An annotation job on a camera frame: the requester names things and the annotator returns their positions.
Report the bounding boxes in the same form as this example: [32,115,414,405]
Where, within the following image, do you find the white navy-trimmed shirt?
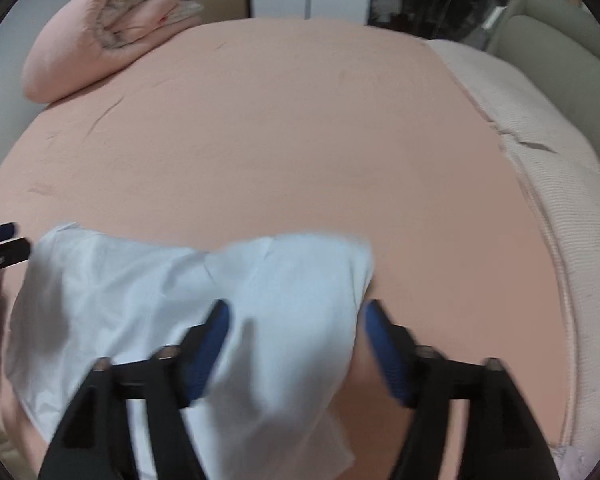
[2,221,376,480]

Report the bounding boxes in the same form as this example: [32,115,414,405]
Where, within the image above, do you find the rolled pink quilt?
[21,0,204,104]

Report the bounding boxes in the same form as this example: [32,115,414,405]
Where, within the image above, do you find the beige waffle pillow cover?
[429,40,600,458]

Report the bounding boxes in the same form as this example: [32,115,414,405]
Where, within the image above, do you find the pink bed sheet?
[0,15,577,480]

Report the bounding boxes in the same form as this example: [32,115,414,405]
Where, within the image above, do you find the grey leather headboard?
[486,0,600,158]

